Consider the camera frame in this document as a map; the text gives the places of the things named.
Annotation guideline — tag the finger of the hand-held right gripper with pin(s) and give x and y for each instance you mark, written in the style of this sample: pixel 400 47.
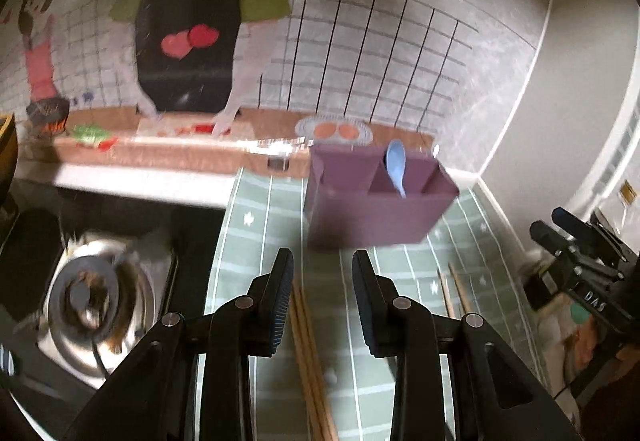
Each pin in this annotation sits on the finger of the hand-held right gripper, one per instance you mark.
pixel 567 220
pixel 552 241

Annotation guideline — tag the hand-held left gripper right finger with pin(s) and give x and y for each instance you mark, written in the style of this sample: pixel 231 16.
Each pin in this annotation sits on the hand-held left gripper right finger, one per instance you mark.
pixel 362 306

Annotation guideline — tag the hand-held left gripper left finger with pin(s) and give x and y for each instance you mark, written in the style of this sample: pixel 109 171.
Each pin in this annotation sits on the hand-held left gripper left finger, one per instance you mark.
pixel 280 311

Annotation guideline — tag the purple utensil holder box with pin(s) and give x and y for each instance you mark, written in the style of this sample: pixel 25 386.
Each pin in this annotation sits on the purple utensil holder box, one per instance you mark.
pixel 370 221

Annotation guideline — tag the black box device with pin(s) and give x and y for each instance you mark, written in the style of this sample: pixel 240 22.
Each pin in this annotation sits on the black box device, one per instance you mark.
pixel 539 291

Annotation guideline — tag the printed colourful bag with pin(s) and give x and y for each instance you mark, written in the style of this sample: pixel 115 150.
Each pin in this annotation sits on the printed colourful bag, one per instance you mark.
pixel 582 346

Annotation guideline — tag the green checkered mat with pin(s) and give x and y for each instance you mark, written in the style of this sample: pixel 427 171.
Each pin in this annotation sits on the green checkered mat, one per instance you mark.
pixel 350 396

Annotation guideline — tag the light blue spoon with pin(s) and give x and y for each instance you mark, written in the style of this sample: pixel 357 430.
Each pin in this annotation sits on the light blue spoon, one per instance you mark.
pixel 395 161

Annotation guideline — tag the steel gas burner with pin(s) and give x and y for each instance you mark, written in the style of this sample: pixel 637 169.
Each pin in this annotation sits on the steel gas burner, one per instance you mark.
pixel 85 296

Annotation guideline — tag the black glass gas stove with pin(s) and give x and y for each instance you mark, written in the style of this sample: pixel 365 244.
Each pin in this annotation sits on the black glass gas stove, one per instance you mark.
pixel 30 246

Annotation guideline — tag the kitchen cartoon wall poster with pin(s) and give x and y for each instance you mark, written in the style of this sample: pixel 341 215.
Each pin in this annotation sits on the kitchen cartoon wall poster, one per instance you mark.
pixel 350 46

